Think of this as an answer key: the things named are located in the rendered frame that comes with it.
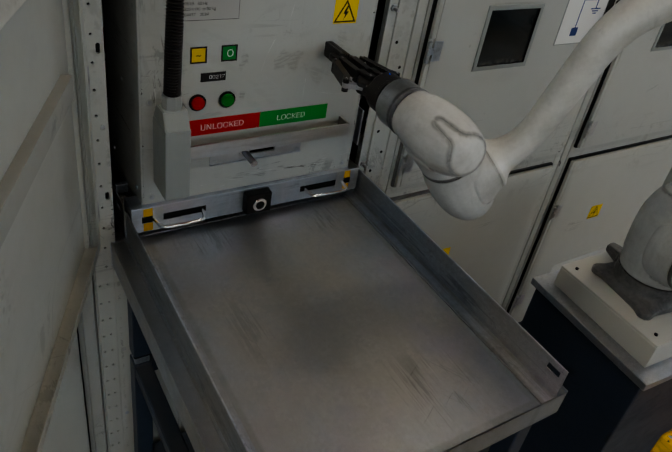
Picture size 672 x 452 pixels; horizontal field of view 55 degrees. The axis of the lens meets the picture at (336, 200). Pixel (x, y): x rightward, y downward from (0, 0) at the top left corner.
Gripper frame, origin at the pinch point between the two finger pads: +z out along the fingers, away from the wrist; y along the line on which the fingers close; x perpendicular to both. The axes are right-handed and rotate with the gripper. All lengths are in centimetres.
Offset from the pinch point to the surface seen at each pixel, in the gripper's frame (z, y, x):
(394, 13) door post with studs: 4.0, 15.6, 6.3
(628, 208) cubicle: 1, 140, -72
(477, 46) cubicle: 1.5, 39.9, -1.7
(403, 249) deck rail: -20.3, 11.8, -38.0
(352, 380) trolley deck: -46, -18, -38
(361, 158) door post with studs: 4.0, 14.4, -29.2
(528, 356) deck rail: -57, 13, -35
